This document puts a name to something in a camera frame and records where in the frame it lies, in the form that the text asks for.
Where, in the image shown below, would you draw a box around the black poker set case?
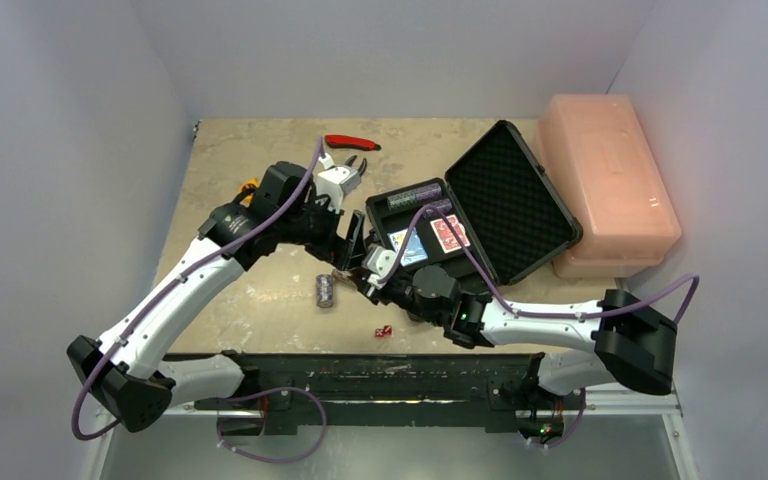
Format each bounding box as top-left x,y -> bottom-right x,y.
365,120 -> 582,295

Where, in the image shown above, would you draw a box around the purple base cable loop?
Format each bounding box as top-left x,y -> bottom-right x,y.
216,386 -> 329,464

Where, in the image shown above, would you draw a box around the purple 500 chip stack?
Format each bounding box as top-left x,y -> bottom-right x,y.
422,198 -> 452,218

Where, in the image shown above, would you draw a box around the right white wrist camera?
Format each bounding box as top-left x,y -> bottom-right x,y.
362,244 -> 397,289

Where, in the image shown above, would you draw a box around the black grey pliers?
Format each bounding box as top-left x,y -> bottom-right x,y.
344,155 -> 368,177

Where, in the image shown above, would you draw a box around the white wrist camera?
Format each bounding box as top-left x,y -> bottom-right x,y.
313,153 -> 366,213
362,244 -> 397,289

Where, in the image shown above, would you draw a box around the brown 100 chip stack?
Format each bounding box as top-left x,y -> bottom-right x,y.
332,268 -> 363,283

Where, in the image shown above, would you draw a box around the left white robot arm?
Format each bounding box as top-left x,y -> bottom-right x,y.
67,153 -> 368,441

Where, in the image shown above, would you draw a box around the yellow tape measure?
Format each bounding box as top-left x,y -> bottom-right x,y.
239,178 -> 259,195

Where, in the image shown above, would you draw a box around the red playing card deck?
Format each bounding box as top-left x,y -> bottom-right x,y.
430,215 -> 471,254

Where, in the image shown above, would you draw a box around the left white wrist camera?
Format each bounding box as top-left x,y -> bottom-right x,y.
313,153 -> 366,213

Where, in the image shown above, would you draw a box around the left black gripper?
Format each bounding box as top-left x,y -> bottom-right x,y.
277,189 -> 368,269

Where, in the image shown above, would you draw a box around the blue playing card deck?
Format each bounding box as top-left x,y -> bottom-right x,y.
388,229 -> 429,267

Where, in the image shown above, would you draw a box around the purple chip stack in case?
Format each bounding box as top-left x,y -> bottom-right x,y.
413,183 -> 443,204

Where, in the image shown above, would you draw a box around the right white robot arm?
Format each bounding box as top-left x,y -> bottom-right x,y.
349,266 -> 677,407

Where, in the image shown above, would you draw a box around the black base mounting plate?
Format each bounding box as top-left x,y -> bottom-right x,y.
181,352 -> 614,437

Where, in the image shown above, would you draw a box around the pink plastic storage bin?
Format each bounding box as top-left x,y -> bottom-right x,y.
536,94 -> 682,278

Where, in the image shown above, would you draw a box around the green blue chip stack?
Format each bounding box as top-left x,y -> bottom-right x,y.
386,191 -> 416,210

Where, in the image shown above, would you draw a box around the red utility knife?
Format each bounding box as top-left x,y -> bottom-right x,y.
324,134 -> 382,152

